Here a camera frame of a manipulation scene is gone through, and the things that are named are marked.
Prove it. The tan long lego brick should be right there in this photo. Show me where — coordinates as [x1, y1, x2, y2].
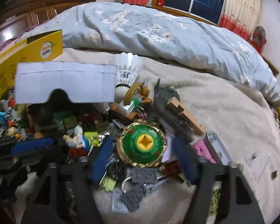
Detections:
[166, 97, 206, 136]

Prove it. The white shuttlecock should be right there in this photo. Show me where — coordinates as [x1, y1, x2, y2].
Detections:
[114, 53, 144, 86]

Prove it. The right cream red curtain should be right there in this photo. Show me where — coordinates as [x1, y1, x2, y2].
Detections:
[219, 0, 261, 40]

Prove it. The red electric fan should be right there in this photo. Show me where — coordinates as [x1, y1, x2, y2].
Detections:
[248, 26, 267, 54]

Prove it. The pink lego piece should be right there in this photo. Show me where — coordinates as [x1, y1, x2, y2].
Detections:
[192, 139, 216, 164]

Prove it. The yellow cardboard toy box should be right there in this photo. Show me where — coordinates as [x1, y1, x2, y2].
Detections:
[0, 30, 63, 100]

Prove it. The light blue floral quilt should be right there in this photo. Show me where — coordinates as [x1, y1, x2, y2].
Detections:
[23, 2, 280, 107]

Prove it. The white coat minifigure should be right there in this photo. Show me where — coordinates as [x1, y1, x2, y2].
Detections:
[62, 125, 90, 151]

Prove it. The green spinning top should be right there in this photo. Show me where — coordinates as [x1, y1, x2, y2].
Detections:
[116, 119, 167, 168]

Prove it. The blue blocky minifigure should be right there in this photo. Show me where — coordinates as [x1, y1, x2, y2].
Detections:
[0, 111, 9, 130]

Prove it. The dark wooden headboard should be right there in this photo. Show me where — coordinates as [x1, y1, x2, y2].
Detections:
[0, 0, 96, 46]

